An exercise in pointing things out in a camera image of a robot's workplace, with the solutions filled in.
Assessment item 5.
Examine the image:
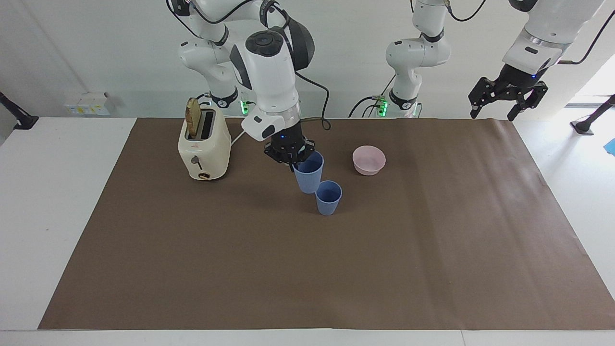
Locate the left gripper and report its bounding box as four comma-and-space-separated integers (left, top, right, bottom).
468, 62, 549, 122

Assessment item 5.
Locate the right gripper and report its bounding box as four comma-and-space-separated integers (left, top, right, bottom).
263, 120, 316, 173

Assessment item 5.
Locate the blue plastic cup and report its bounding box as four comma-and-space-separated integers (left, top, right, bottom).
315, 180, 343, 216
293, 150, 325, 194

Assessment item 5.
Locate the pink bowl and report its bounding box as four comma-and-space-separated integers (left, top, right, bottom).
352, 145, 386, 176

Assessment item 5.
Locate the cream toaster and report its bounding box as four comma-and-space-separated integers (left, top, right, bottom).
178, 105, 232, 181

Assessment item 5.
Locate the black stand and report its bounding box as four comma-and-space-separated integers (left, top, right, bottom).
0, 91, 39, 131
570, 94, 615, 136

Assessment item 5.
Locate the toasted bread slice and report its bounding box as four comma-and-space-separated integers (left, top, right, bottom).
185, 98, 203, 140

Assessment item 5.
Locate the black cable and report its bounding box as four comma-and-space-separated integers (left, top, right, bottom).
445, 0, 487, 23
294, 70, 332, 131
557, 10, 615, 66
166, 0, 262, 40
348, 95, 385, 119

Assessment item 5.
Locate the white wall socket box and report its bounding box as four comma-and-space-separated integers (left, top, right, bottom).
64, 91, 117, 116

